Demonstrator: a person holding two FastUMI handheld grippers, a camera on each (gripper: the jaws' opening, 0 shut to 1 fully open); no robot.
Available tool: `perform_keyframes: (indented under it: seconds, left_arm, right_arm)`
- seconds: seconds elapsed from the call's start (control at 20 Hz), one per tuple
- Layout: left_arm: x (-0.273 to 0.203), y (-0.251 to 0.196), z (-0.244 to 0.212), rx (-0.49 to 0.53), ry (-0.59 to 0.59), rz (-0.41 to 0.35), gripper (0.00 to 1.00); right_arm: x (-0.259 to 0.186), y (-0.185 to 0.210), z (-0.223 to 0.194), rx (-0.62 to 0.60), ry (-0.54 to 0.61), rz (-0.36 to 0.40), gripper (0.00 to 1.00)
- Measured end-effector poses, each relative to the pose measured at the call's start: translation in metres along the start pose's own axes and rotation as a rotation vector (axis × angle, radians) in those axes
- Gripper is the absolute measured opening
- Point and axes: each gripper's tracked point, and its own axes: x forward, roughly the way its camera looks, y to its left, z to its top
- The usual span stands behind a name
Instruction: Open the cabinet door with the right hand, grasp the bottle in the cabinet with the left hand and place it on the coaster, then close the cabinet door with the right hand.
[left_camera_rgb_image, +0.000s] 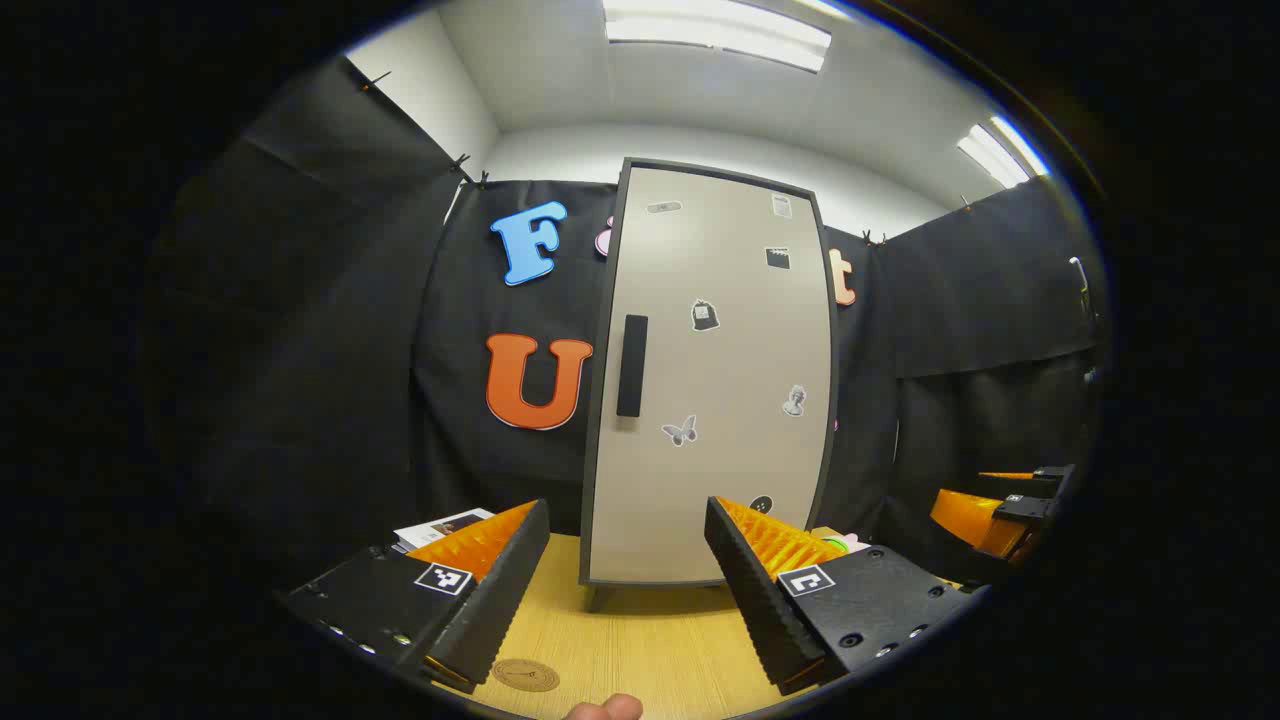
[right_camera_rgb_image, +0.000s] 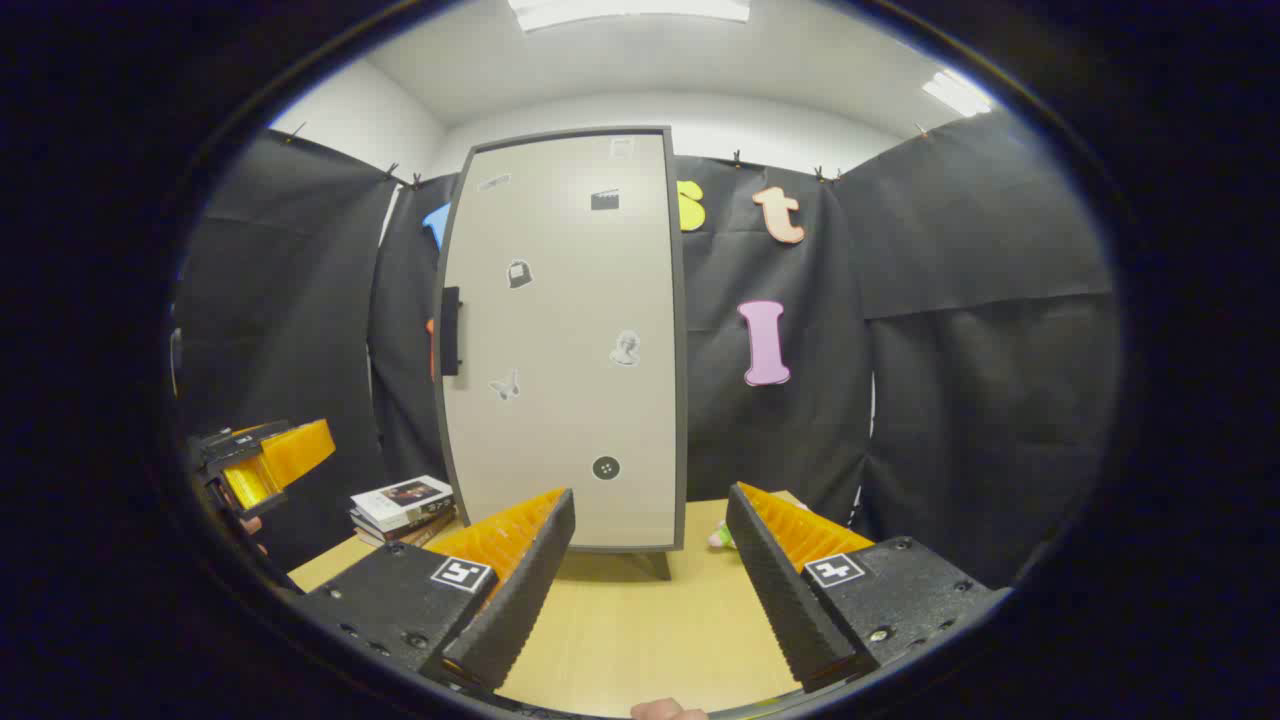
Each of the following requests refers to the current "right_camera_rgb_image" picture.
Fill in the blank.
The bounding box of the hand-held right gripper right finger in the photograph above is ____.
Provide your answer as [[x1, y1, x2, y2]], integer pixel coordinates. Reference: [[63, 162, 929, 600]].
[[725, 482, 1001, 693]]

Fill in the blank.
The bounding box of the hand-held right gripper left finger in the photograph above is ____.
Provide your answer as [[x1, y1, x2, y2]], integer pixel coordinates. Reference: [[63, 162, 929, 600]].
[[290, 487, 578, 693]]

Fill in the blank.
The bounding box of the black cabinet door handle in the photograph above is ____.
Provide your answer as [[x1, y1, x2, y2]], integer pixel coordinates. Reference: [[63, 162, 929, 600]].
[[440, 286, 463, 377]]

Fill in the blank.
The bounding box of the grey cabinet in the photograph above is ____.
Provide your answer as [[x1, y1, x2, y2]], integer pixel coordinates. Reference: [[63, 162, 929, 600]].
[[432, 125, 691, 581]]

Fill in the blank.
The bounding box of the grey cabinet door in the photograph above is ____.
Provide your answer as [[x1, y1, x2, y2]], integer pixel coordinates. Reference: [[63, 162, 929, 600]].
[[443, 133, 681, 549]]

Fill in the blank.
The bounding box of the white book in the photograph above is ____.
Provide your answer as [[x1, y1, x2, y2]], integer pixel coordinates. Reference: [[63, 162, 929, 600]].
[[350, 475, 456, 531]]

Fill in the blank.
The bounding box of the dark book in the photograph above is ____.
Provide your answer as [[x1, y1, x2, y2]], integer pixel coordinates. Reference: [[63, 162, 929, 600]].
[[350, 510, 461, 549]]

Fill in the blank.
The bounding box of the black backdrop cloth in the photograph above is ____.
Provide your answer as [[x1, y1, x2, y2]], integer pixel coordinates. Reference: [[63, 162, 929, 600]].
[[172, 108, 1121, 591]]

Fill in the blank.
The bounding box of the small ceiling light panel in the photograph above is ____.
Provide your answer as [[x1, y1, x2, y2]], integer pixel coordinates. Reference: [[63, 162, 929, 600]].
[[922, 68, 993, 119]]

